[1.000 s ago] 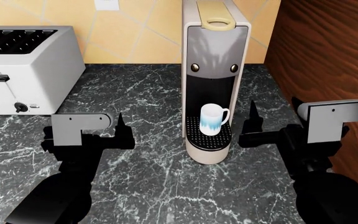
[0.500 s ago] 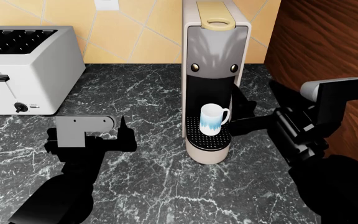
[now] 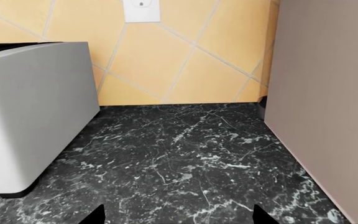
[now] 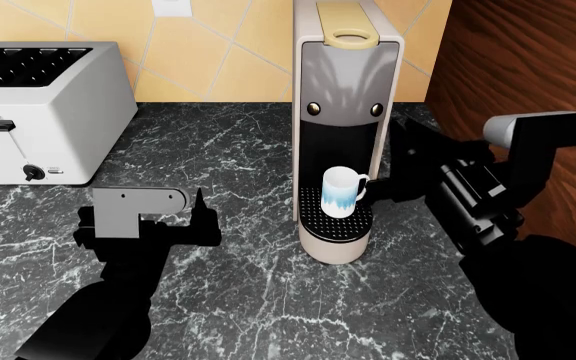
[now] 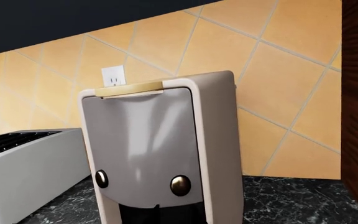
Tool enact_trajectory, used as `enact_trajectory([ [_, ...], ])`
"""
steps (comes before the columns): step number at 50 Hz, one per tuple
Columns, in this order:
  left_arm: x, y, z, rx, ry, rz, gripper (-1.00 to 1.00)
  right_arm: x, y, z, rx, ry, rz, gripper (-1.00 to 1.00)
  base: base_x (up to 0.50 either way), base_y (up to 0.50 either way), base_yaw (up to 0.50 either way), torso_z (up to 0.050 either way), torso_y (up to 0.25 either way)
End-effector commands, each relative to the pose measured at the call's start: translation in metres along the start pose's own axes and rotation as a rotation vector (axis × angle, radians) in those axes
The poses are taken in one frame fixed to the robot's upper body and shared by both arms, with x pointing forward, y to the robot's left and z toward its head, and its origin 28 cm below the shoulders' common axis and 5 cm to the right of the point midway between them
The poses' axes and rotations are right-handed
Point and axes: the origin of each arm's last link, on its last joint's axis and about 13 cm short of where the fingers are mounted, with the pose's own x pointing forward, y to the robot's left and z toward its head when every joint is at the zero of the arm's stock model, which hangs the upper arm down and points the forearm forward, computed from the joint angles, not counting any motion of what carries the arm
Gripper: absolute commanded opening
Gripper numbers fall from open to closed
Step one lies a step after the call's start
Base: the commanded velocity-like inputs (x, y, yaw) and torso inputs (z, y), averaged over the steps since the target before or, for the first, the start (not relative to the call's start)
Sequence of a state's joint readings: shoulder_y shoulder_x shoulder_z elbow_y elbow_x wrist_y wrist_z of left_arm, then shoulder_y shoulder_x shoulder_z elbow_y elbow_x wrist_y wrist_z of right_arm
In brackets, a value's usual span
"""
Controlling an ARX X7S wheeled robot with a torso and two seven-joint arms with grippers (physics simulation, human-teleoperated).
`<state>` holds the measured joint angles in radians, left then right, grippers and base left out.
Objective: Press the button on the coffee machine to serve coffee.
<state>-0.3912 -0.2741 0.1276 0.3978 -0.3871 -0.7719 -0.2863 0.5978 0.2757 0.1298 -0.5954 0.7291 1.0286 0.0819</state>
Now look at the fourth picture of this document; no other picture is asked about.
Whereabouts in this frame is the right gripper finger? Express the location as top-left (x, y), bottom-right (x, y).
top-left (364, 159), bottom-right (442, 204)
top-left (390, 118), bottom-right (470, 166)

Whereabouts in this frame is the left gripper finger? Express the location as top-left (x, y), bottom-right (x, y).
top-left (190, 186), bottom-right (210, 228)

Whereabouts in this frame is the white and blue mug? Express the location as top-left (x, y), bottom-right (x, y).
top-left (319, 165), bottom-right (371, 219)

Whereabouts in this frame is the beige and grey coffee machine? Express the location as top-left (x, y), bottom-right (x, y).
top-left (291, 0), bottom-right (406, 266)

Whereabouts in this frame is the beige coffee machine lid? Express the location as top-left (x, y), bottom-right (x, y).
top-left (315, 0), bottom-right (382, 51)

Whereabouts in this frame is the black perforated drip tray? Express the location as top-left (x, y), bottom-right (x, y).
top-left (298, 185), bottom-right (374, 242)

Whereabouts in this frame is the brown wooden cabinet panel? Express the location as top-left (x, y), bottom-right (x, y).
top-left (423, 0), bottom-right (576, 360)

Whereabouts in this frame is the black toaster dial knob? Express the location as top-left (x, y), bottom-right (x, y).
top-left (21, 162), bottom-right (47, 183)

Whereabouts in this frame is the white four-slot toaster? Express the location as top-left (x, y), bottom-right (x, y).
top-left (0, 40), bottom-right (140, 186)

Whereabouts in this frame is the grey left gripper camera bracket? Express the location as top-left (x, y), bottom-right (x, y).
top-left (91, 186), bottom-right (193, 240)

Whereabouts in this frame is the grey-black right gripper camera mount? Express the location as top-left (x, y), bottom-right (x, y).
top-left (482, 111), bottom-right (576, 212)

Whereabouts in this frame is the white wall outlet plate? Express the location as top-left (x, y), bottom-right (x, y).
top-left (151, 0), bottom-right (193, 19)

